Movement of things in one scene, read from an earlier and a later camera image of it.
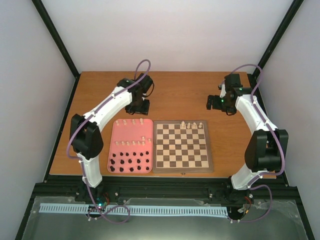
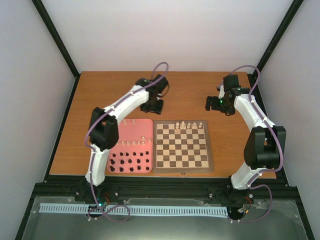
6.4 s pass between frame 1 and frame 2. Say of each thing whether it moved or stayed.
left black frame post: stayed
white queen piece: stayed
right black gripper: stayed
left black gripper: moved
